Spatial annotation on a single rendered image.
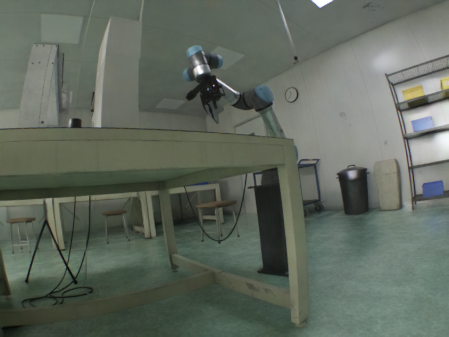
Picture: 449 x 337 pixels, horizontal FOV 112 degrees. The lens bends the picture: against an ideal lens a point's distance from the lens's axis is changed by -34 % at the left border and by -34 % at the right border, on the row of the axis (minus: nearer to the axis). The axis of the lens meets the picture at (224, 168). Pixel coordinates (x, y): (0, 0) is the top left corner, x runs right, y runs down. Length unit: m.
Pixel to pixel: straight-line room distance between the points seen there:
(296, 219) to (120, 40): 0.86
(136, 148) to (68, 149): 0.15
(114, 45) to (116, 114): 0.25
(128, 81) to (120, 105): 0.09
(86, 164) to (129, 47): 0.46
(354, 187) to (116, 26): 3.17
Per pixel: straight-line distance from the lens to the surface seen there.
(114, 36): 0.83
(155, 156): 0.52
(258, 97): 1.32
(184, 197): 5.42
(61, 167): 0.48
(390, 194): 3.38
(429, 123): 3.22
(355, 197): 3.37
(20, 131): 0.51
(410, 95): 3.30
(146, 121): 5.90
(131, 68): 0.77
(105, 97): 0.70
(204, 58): 1.05
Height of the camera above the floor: 0.59
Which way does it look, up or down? 6 degrees up
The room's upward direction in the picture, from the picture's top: 7 degrees counter-clockwise
